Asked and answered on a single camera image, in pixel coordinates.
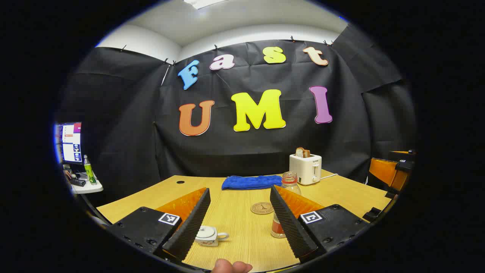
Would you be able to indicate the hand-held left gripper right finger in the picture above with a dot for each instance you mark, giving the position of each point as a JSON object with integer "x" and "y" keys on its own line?
{"x": 290, "y": 223}

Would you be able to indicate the white side table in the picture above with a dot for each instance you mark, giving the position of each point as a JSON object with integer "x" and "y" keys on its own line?
{"x": 91, "y": 187}

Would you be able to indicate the computer monitor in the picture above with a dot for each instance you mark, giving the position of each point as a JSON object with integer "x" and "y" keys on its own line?
{"x": 72, "y": 144}

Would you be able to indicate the white toaster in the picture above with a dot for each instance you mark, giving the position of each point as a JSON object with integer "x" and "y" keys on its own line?
{"x": 303, "y": 168}

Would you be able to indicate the blue towel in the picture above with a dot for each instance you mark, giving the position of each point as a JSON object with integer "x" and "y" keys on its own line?
{"x": 250, "y": 182}

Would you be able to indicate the black backdrop cloth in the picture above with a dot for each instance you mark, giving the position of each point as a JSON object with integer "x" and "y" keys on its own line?
{"x": 132, "y": 113}

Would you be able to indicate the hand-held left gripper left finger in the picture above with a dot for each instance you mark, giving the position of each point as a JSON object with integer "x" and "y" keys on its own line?
{"x": 189, "y": 231}

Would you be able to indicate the round brown coaster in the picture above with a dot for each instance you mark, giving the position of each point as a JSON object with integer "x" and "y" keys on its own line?
{"x": 261, "y": 208}

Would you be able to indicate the bread slice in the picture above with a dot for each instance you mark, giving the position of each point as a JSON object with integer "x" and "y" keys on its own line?
{"x": 302, "y": 152}

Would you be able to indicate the black keyboard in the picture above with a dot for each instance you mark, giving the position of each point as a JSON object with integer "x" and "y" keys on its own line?
{"x": 77, "y": 182}

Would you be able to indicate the clear plastic water bottle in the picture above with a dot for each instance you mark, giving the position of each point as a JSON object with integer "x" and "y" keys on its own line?
{"x": 291, "y": 182}

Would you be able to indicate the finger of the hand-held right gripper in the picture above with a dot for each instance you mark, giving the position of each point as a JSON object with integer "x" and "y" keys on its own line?
{"x": 386, "y": 172}

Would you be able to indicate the green drink bottle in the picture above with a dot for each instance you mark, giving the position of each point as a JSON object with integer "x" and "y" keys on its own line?
{"x": 89, "y": 172}

